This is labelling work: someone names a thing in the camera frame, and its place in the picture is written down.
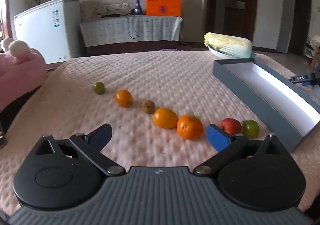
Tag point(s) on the olive green citrus fruit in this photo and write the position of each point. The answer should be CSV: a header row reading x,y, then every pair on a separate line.
x,y
99,87

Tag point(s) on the napa cabbage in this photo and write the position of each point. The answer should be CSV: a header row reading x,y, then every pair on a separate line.
x,y
230,44

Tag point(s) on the small red apple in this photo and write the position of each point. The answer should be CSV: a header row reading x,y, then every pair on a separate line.
x,y
231,126

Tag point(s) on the dark wooden door frame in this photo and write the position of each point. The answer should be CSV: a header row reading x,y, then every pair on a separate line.
x,y
251,3

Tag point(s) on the white wall socket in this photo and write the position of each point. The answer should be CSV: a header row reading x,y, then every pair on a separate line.
x,y
117,6

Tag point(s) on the dark power strip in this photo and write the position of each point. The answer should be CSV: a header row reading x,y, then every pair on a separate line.
x,y
112,15

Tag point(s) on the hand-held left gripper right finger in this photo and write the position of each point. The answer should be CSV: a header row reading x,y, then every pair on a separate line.
x,y
217,137

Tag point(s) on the grey cardboard box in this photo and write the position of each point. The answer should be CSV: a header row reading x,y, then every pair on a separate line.
x,y
250,95

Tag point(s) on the pink plush toy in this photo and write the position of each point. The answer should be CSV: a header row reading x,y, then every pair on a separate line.
x,y
17,72

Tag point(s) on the white chest freezer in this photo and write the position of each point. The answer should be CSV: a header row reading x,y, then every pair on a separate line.
x,y
37,30

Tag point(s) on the orange gift box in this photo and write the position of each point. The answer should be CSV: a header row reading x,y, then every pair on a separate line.
x,y
163,0

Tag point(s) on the green fruit with stem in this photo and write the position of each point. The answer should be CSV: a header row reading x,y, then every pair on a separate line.
x,y
250,129

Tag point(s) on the wooden window frame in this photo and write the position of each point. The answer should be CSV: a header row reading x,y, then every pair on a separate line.
x,y
6,3

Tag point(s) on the smooth orange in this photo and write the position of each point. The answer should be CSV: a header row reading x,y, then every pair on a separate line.
x,y
165,118
123,98

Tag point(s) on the light blue plate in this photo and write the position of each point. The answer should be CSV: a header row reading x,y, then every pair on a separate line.
x,y
217,53

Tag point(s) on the brown kiwi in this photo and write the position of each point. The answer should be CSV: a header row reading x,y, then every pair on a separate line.
x,y
148,106

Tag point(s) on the tangerine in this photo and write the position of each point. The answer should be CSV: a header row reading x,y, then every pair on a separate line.
x,y
190,127

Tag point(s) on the grey refrigerator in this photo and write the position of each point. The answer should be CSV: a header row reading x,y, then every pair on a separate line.
x,y
285,22

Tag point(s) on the wooden television cabinet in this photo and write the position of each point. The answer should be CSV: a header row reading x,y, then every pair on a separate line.
x,y
130,46

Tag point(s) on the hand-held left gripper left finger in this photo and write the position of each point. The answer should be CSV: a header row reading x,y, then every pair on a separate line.
x,y
101,135

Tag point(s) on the pale checkered tablecloth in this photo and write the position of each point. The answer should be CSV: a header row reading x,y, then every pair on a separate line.
x,y
112,30

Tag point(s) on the blue glass bottle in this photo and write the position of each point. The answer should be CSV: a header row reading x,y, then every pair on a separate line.
x,y
137,10

